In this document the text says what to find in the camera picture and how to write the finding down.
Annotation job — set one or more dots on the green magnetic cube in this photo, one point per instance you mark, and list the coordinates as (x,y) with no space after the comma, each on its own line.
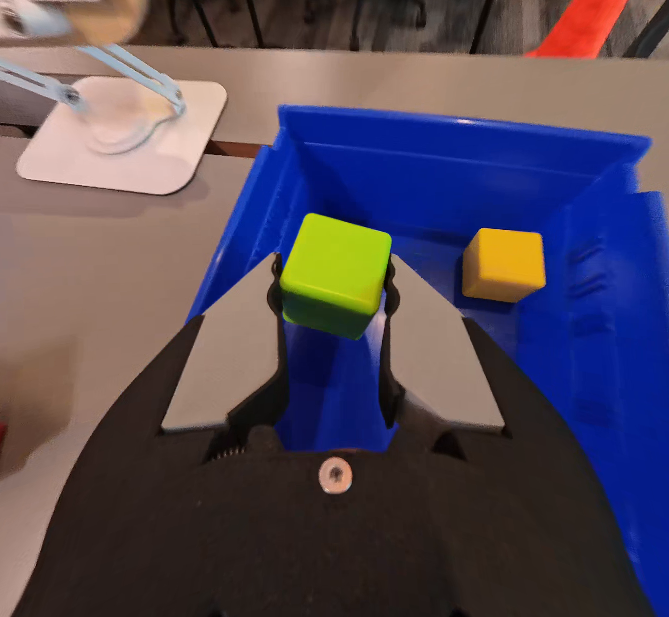
(334,272)

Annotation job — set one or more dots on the yellow magnetic cube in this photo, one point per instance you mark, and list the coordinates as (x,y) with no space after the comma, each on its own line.
(501,261)

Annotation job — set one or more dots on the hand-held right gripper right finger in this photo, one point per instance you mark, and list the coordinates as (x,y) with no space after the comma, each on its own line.
(439,361)

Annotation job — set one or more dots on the white stand with wooden board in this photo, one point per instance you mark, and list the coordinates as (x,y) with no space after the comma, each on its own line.
(130,157)

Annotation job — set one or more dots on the orange traffic cone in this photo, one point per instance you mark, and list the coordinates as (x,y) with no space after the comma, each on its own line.
(590,16)

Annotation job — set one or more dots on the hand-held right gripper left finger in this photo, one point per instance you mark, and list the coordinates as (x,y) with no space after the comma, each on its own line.
(230,366)

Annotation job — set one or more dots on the blue plastic storage bin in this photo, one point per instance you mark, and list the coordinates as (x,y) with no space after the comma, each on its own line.
(418,183)

